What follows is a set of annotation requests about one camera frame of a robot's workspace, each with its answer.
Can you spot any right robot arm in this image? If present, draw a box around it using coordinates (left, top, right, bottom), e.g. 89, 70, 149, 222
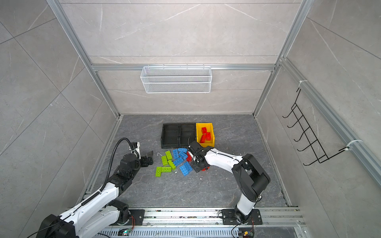
188, 141, 271, 224

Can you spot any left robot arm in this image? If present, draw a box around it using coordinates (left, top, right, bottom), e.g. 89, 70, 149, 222
36, 151, 153, 238

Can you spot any green lego brick lower left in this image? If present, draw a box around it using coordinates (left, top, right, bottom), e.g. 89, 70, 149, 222
155, 167, 162, 178

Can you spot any green lego brick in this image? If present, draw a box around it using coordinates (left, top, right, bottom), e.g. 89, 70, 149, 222
161, 156, 168, 166
155, 167, 162, 178
165, 151, 173, 160

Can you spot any green lego brick upper left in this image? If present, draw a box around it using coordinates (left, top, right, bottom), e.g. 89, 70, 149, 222
161, 156, 168, 166

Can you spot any green lego brick lower horizontal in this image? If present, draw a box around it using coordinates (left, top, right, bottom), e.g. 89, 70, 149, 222
161, 167, 172, 173

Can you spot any green lego brick upper right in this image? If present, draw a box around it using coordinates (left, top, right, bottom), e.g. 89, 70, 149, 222
165, 151, 173, 160

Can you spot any blue lego brick top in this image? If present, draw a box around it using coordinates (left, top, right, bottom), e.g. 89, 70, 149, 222
178, 148, 188, 153

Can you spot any green lego brick side-lying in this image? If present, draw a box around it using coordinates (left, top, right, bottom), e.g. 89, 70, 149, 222
168, 160, 176, 170

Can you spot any left black bin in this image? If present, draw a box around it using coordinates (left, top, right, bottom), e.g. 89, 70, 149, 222
161, 123, 180, 149

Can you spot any black bin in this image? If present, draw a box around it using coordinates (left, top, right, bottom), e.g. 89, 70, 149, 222
161, 123, 180, 149
179, 123, 196, 148

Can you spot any middle black bin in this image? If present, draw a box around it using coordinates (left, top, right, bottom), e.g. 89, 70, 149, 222
179, 123, 196, 148

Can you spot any yellow bin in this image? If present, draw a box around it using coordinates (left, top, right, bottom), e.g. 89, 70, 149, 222
196, 123, 215, 147

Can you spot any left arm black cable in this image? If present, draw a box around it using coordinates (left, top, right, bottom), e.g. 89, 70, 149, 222
98, 137, 133, 194

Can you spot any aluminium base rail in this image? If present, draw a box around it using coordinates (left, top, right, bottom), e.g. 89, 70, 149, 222
56, 207, 307, 238

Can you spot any white wire basket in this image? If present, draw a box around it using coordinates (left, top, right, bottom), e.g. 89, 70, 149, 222
140, 66, 212, 94

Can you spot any black wire hook rack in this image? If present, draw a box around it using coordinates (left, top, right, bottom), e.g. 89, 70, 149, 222
282, 88, 350, 166

